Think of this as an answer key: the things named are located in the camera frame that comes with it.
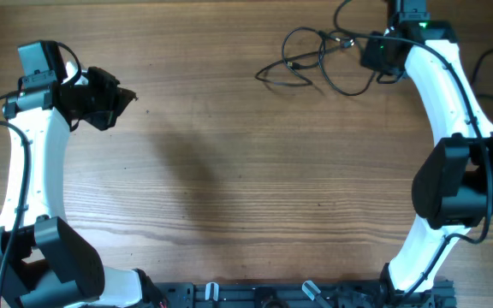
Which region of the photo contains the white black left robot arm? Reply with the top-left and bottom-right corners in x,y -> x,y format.
0,40 -> 169,307

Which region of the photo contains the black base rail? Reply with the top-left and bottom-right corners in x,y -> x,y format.
156,280 -> 457,308

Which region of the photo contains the thin black USB cable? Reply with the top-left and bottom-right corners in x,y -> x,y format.
253,26 -> 378,98

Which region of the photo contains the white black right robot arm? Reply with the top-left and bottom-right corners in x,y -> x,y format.
361,1 -> 493,298

